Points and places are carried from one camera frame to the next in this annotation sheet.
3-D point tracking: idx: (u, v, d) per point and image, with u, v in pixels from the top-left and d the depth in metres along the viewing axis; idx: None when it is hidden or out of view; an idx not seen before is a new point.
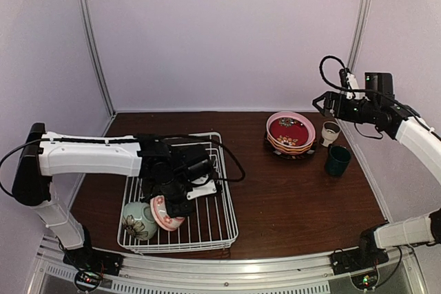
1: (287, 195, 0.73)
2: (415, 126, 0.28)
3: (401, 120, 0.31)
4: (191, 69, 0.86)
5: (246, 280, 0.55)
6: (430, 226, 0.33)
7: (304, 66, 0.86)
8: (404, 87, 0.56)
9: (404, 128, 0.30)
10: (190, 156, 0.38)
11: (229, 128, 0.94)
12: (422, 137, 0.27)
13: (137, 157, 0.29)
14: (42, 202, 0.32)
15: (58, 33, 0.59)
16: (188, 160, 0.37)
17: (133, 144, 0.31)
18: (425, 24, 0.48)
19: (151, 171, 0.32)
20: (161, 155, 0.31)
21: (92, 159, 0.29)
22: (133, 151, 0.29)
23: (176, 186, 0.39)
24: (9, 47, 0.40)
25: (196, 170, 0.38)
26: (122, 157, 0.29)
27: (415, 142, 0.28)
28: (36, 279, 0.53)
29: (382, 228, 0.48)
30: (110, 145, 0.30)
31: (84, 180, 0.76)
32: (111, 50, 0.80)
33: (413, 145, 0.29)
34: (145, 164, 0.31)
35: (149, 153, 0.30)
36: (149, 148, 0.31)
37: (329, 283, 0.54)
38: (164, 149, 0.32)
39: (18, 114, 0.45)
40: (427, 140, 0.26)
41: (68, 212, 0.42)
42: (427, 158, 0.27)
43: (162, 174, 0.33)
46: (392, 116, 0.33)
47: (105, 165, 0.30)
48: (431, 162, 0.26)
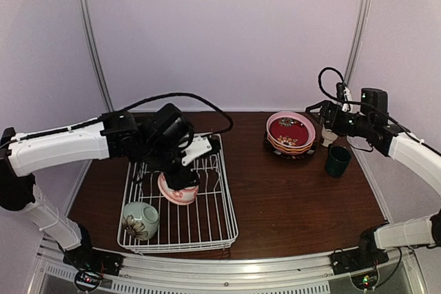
1: (287, 195, 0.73)
2: (406, 141, 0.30)
3: (391, 138, 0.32)
4: (191, 69, 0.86)
5: (246, 280, 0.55)
6: (431, 229, 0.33)
7: (304, 66, 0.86)
8: (404, 87, 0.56)
9: (395, 144, 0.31)
10: (158, 116, 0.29)
11: (229, 128, 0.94)
12: (417, 151, 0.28)
13: (100, 137, 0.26)
14: (27, 204, 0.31)
15: (58, 33, 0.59)
16: (156, 122, 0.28)
17: (98, 124, 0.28)
18: (426, 24, 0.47)
19: (124, 150, 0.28)
20: (125, 129, 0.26)
21: (60, 149, 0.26)
22: (96, 131, 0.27)
23: (158, 153, 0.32)
24: (10, 47, 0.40)
25: (173, 132, 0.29)
26: (86, 140, 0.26)
27: (408, 155, 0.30)
28: (36, 279, 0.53)
29: (382, 228, 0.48)
30: (74, 131, 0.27)
31: (84, 180, 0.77)
32: (111, 49, 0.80)
33: (404, 158, 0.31)
34: (112, 143, 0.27)
35: (111, 131, 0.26)
36: (114, 125, 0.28)
37: (329, 283, 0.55)
38: (129, 123, 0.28)
39: (19, 114, 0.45)
40: (422, 153, 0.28)
41: (58, 211, 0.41)
42: (422, 169, 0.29)
43: (136, 149, 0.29)
46: (384, 135, 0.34)
47: (76, 153, 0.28)
48: (429, 175, 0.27)
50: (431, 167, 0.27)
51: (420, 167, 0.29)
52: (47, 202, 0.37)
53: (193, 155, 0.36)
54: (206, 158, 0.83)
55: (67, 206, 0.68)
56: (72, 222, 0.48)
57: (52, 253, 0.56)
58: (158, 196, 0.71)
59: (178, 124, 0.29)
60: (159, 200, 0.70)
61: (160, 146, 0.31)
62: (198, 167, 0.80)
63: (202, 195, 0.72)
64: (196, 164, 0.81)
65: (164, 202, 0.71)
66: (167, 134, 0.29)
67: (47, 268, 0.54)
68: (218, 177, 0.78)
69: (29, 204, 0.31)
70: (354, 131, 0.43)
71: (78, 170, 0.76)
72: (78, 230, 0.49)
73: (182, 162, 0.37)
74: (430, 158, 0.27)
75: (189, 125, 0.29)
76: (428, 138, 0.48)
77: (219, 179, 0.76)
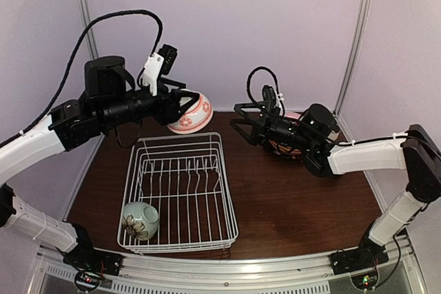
1: (287, 195, 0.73)
2: (340, 151, 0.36)
3: (327, 158, 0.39)
4: (190, 69, 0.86)
5: (246, 281, 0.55)
6: (413, 197, 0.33)
7: (304, 67, 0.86)
8: (405, 87, 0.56)
9: (335, 161, 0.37)
10: (88, 80, 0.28)
11: (229, 128, 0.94)
12: (358, 150, 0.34)
13: (49, 132, 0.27)
14: (9, 217, 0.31)
15: (58, 34, 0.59)
16: (87, 86, 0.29)
17: (46, 120, 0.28)
18: (426, 24, 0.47)
19: (78, 138, 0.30)
20: (70, 117, 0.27)
21: (20, 154, 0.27)
22: (45, 127, 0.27)
23: (117, 111, 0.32)
24: (11, 46, 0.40)
25: (105, 82, 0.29)
26: (42, 138, 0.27)
27: (355, 160, 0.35)
28: (36, 279, 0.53)
29: (375, 230, 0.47)
30: (27, 133, 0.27)
31: (84, 180, 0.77)
32: (111, 50, 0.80)
33: (352, 164, 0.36)
34: (63, 135, 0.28)
35: (58, 122, 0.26)
36: (61, 116, 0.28)
37: (329, 283, 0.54)
38: (74, 107, 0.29)
39: (21, 115, 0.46)
40: (364, 149, 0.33)
41: (43, 216, 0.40)
42: (376, 161, 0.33)
43: (90, 130, 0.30)
46: (320, 164, 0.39)
47: (38, 152, 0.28)
48: (377, 161, 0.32)
50: (384, 153, 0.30)
51: (374, 161, 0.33)
52: (30, 211, 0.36)
53: (151, 78, 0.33)
54: (206, 158, 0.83)
55: (68, 204, 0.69)
56: (63, 223, 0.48)
57: (52, 253, 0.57)
58: (158, 196, 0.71)
59: (103, 71, 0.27)
60: (159, 200, 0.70)
61: (109, 104, 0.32)
62: (198, 167, 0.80)
63: (202, 195, 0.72)
64: (196, 164, 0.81)
65: (164, 202, 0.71)
66: (103, 88, 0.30)
67: (47, 268, 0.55)
68: (218, 177, 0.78)
69: (10, 215, 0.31)
70: (288, 140, 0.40)
71: (78, 170, 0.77)
72: (73, 230, 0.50)
73: (153, 92, 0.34)
74: (376, 146, 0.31)
75: (116, 67, 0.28)
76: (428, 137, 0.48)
77: (219, 179, 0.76)
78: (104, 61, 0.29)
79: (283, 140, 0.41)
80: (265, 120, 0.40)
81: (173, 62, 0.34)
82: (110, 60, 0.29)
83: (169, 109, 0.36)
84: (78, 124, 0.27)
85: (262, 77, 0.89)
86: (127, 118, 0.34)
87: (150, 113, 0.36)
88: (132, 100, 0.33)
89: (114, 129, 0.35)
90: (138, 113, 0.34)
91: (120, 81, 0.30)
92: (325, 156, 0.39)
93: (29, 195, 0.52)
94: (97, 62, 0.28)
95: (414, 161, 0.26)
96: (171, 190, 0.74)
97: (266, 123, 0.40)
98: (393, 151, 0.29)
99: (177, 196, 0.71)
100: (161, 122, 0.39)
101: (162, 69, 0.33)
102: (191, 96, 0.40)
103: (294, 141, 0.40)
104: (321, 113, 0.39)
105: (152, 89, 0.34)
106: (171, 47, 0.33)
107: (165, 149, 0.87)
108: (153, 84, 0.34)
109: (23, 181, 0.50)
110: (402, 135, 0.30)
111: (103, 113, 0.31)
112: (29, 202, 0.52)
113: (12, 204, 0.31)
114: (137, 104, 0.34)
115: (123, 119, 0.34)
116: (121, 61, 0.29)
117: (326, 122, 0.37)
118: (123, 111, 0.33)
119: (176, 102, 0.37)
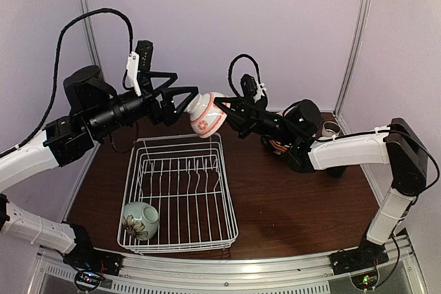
1: (286, 195, 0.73)
2: (321, 146, 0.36)
3: (307, 154, 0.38)
4: (191, 69, 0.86)
5: (246, 280, 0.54)
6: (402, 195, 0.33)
7: (304, 67, 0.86)
8: (406, 86, 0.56)
9: (315, 157, 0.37)
10: (69, 98, 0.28)
11: (229, 128, 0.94)
12: (339, 146, 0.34)
13: (44, 148, 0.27)
14: (3, 223, 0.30)
15: (57, 34, 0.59)
16: (70, 102, 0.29)
17: (43, 136, 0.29)
18: (426, 23, 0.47)
19: (73, 153, 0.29)
20: (65, 135, 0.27)
21: (12, 169, 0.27)
22: (40, 143, 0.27)
23: (104, 120, 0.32)
24: (12, 46, 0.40)
25: (85, 96, 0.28)
26: (35, 153, 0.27)
27: (335, 156, 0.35)
28: (37, 279, 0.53)
29: (372, 233, 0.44)
30: (21, 149, 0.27)
31: (84, 180, 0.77)
32: (111, 51, 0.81)
33: (333, 159, 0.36)
34: (57, 151, 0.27)
35: (52, 140, 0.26)
36: (56, 133, 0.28)
37: (329, 283, 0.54)
38: (67, 124, 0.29)
39: (21, 114, 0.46)
40: (345, 144, 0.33)
41: (40, 220, 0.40)
42: (360, 156, 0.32)
43: (84, 145, 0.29)
46: (301, 160, 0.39)
47: (29, 168, 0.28)
48: (360, 157, 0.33)
50: (366, 148, 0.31)
51: (355, 156, 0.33)
52: (24, 215, 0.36)
53: (132, 78, 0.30)
54: (206, 158, 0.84)
55: (69, 204, 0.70)
56: (60, 224, 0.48)
57: (52, 253, 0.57)
58: (158, 196, 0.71)
59: (79, 87, 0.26)
60: (159, 200, 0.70)
61: (96, 114, 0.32)
62: (198, 167, 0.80)
63: (202, 195, 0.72)
64: (196, 164, 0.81)
65: (164, 202, 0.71)
66: (85, 102, 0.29)
67: (47, 268, 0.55)
68: (218, 177, 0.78)
69: (5, 222, 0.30)
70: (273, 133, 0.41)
71: (77, 169, 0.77)
72: (71, 231, 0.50)
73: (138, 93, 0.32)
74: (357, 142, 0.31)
75: (91, 80, 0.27)
76: (427, 137, 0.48)
77: (219, 179, 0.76)
78: (78, 76, 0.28)
79: (268, 133, 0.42)
80: (247, 115, 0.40)
81: (150, 57, 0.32)
82: (83, 73, 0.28)
83: (156, 109, 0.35)
84: (72, 141, 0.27)
85: (240, 70, 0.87)
86: (117, 124, 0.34)
87: (139, 116, 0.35)
88: (117, 105, 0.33)
89: (107, 136, 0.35)
90: (125, 118, 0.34)
91: (101, 93, 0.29)
92: (306, 151, 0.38)
93: (29, 197, 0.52)
94: (72, 79, 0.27)
95: (397, 153, 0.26)
96: (171, 190, 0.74)
97: (248, 116, 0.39)
98: (375, 146, 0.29)
99: (177, 196, 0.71)
100: (153, 122, 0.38)
101: (140, 66, 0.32)
102: (188, 91, 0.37)
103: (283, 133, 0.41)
104: (310, 111, 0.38)
105: (136, 87, 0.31)
106: (151, 46, 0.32)
107: (165, 149, 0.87)
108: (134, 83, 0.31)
109: (23, 182, 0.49)
110: (384, 129, 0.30)
111: (91, 124, 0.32)
112: (29, 203, 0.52)
113: (6, 211, 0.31)
114: (121, 111, 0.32)
115: (112, 127, 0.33)
116: (95, 72, 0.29)
117: (315, 122, 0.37)
118: (109, 118, 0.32)
119: (169, 102, 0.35)
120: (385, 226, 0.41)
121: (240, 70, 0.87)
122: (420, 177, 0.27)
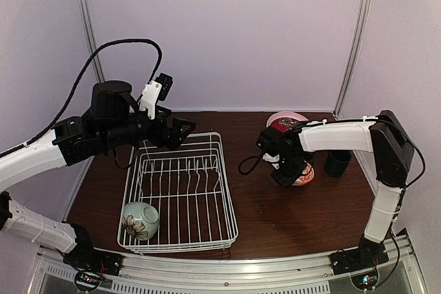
1: (286, 195, 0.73)
2: (311, 129, 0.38)
3: (298, 135, 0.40)
4: (191, 69, 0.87)
5: (246, 281, 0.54)
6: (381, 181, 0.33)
7: (304, 67, 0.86)
8: (405, 85, 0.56)
9: (306, 138, 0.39)
10: (97, 103, 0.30)
11: (229, 128, 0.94)
12: (327, 129, 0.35)
13: (54, 146, 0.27)
14: (6, 221, 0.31)
15: (56, 33, 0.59)
16: (94, 107, 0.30)
17: (51, 134, 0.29)
18: (425, 22, 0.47)
19: (80, 153, 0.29)
20: (74, 134, 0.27)
21: (16, 168, 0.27)
22: (49, 141, 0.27)
23: (119, 133, 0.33)
24: (12, 45, 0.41)
25: (111, 104, 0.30)
26: (43, 152, 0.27)
27: (323, 138, 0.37)
28: (37, 279, 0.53)
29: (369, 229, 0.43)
30: (27, 147, 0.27)
31: (84, 180, 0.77)
32: (111, 51, 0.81)
33: (320, 141, 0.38)
34: (65, 150, 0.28)
35: (63, 138, 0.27)
36: (65, 132, 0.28)
37: (329, 283, 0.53)
38: (78, 124, 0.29)
39: (22, 114, 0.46)
40: (333, 129, 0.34)
41: (40, 218, 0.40)
42: (346, 140, 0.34)
43: (93, 148, 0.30)
46: (291, 139, 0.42)
47: (34, 166, 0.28)
48: (344, 140, 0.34)
50: (353, 135, 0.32)
51: (340, 140, 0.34)
52: (27, 213, 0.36)
53: (151, 103, 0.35)
54: (206, 158, 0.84)
55: (69, 202, 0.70)
56: (61, 224, 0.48)
57: (52, 253, 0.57)
58: (158, 196, 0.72)
59: (111, 96, 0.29)
60: (159, 200, 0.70)
61: (112, 126, 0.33)
62: (198, 167, 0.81)
63: (202, 195, 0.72)
64: (196, 164, 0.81)
65: (164, 202, 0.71)
66: (109, 111, 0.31)
67: (47, 268, 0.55)
68: (218, 177, 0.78)
69: (7, 219, 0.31)
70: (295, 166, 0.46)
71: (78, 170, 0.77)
72: (71, 231, 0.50)
73: (150, 116, 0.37)
74: (346, 128, 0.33)
75: (123, 93, 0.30)
76: (427, 137, 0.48)
77: (219, 179, 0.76)
78: (112, 85, 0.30)
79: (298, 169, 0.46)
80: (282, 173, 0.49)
81: (170, 87, 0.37)
82: (118, 85, 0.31)
83: (166, 133, 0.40)
84: (81, 141, 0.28)
85: (241, 69, 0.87)
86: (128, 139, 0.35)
87: (149, 134, 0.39)
88: (134, 122, 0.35)
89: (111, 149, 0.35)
90: (138, 135, 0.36)
91: (125, 107, 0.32)
92: (296, 133, 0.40)
93: (28, 197, 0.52)
94: (105, 86, 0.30)
95: (380, 141, 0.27)
96: (171, 191, 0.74)
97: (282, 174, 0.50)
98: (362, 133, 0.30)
99: (177, 196, 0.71)
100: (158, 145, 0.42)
101: (161, 95, 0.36)
102: (189, 125, 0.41)
103: (278, 148, 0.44)
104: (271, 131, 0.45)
105: (151, 112, 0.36)
106: (170, 78, 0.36)
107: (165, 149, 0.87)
108: (151, 108, 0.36)
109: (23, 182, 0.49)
110: (374, 118, 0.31)
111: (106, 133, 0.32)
112: (29, 203, 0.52)
113: (8, 208, 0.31)
114: (138, 127, 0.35)
115: (123, 140, 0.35)
116: (128, 87, 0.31)
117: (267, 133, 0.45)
118: (125, 132, 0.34)
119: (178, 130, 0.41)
120: (376, 221, 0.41)
121: (240, 69, 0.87)
122: (403, 168, 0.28)
